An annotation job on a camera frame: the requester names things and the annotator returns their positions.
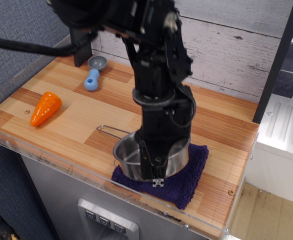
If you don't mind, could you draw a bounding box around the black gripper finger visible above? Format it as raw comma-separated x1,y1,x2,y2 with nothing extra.
139,149,167,188

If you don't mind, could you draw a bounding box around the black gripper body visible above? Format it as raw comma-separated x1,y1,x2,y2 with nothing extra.
132,84,196,173

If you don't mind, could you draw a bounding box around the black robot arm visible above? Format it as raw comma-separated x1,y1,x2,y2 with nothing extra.
48,0,197,187

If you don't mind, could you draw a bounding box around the purple cloth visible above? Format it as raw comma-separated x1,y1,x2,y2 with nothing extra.
111,144,209,210

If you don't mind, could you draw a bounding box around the clear acrylic edge guard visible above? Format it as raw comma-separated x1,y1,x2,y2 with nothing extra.
0,131,231,240

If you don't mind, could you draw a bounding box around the silver dispenser button panel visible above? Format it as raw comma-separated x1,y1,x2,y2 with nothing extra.
77,198,140,240

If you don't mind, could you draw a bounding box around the grey cabinet front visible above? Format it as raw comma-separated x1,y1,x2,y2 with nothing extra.
22,156,204,240

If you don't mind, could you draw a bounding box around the blue grey plastic scoop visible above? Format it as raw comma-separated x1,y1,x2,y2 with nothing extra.
84,56,108,92

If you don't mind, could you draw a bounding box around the orange plastic carrot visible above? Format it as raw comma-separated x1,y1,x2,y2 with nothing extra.
30,91,62,127

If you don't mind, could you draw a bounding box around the white toy sink unit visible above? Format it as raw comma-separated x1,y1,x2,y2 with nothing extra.
245,94,293,202

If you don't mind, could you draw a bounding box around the left dark vertical post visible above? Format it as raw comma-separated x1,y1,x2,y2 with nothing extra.
69,28,92,67

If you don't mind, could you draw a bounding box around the dark vertical post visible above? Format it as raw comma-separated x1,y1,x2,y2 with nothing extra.
252,5,293,124
69,28,92,67

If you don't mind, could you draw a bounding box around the black cable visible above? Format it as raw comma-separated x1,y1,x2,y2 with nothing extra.
0,31,99,57

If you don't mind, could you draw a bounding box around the right dark vertical post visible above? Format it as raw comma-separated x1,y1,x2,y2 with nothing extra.
252,5,293,124

